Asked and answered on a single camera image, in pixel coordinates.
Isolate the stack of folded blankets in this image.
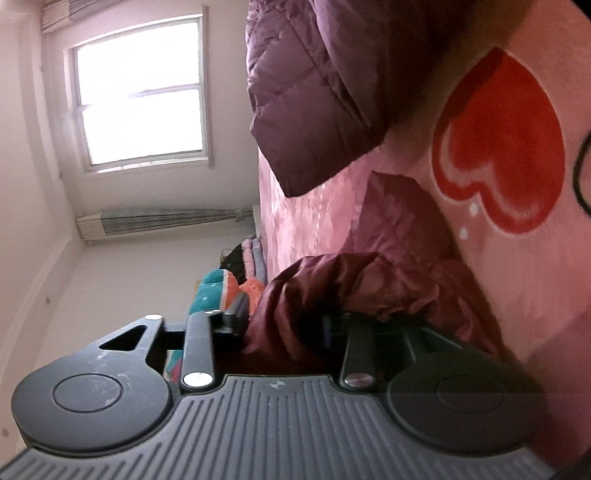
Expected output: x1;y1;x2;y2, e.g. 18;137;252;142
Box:
219;234;269;283

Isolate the maroon down jacket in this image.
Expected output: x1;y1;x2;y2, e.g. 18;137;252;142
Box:
244;172;514;371

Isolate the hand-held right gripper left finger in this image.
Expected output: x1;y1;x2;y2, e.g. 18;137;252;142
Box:
99;294;251;394

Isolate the window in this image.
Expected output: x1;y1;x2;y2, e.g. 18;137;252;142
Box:
69;16;212;175

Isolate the grey curtain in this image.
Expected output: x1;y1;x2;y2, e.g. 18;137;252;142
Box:
41;0;139;34
76;207;260;244

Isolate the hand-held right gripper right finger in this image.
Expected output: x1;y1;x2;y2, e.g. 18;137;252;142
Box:
321;312;468;391

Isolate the purple down jacket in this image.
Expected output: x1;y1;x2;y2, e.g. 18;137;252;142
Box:
245;0;513;199

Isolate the pink heart print bed blanket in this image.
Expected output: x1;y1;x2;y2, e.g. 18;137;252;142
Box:
256;0;591;480

